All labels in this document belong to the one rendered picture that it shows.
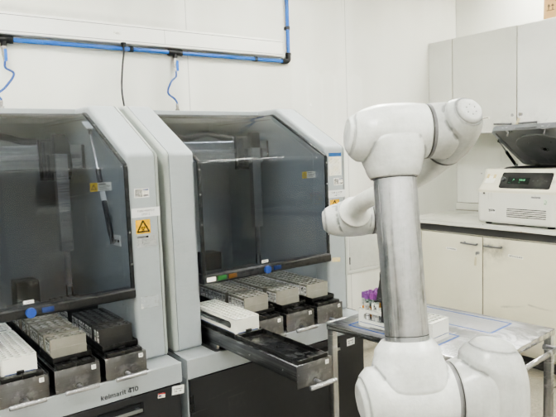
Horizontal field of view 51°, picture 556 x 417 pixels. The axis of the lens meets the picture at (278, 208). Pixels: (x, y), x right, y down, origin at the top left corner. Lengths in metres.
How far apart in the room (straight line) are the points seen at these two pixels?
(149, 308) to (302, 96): 2.13
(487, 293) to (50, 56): 2.99
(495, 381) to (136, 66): 2.43
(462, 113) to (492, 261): 2.75
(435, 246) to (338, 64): 1.46
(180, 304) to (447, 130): 1.14
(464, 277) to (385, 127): 2.96
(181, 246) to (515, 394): 1.18
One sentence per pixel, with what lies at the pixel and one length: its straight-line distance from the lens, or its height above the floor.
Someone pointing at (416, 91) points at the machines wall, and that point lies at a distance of 4.59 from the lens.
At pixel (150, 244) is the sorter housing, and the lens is 2.02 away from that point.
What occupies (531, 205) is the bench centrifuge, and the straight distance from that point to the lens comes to 3.90.
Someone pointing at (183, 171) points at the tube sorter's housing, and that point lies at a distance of 2.06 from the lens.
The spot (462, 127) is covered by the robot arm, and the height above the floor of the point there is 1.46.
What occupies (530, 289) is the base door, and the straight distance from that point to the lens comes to 3.98.
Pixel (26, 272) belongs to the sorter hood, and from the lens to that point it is 1.89.
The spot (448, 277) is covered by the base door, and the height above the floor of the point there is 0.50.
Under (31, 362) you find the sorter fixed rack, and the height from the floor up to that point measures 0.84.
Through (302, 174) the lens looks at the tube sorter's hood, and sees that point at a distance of 2.33.
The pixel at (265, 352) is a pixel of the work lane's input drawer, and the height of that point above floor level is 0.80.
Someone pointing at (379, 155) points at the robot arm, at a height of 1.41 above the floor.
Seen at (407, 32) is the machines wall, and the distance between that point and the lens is 4.58.
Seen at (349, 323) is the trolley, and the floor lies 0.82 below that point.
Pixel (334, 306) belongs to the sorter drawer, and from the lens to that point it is 2.41.
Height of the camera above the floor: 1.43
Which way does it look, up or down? 6 degrees down
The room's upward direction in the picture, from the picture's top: 2 degrees counter-clockwise
